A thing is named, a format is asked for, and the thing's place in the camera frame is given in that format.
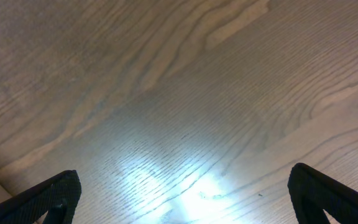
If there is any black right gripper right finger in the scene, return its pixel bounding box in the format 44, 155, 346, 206
287, 163, 358, 223

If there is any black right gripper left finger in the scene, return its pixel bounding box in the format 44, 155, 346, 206
0, 170, 81, 224

